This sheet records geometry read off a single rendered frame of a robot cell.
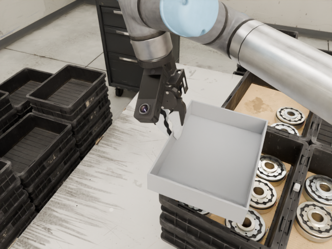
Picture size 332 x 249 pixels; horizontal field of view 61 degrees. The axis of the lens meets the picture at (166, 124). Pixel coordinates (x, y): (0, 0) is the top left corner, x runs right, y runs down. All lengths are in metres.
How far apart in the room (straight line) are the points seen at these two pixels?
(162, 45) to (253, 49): 0.17
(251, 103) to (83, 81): 1.19
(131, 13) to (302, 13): 3.60
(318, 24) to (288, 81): 3.66
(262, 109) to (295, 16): 2.91
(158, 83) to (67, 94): 1.40
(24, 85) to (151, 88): 1.83
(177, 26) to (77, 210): 0.76
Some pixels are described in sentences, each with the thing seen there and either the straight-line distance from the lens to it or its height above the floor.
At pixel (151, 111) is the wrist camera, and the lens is 0.54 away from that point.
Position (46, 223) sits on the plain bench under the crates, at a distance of 1.04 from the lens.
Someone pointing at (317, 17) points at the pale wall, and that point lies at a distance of 4.05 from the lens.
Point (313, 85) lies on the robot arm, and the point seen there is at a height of 1.34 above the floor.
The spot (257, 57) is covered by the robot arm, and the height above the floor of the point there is 1.33.
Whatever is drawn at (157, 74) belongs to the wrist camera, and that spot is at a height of 1.24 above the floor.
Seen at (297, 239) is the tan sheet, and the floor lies 0.83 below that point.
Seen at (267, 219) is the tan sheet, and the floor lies 0.83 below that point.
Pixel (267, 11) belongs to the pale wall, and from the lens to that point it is 4.04.
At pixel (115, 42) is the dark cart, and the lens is 2.34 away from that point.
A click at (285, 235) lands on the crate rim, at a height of 0.93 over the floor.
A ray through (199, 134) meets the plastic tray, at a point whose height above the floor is 1.05.
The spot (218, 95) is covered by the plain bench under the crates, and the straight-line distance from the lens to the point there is 1.47.
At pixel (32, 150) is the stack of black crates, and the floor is 0.38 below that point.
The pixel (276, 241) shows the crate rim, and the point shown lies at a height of 0.93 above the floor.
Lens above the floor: 1.54
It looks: 42 degrees down
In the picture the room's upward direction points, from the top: straight up
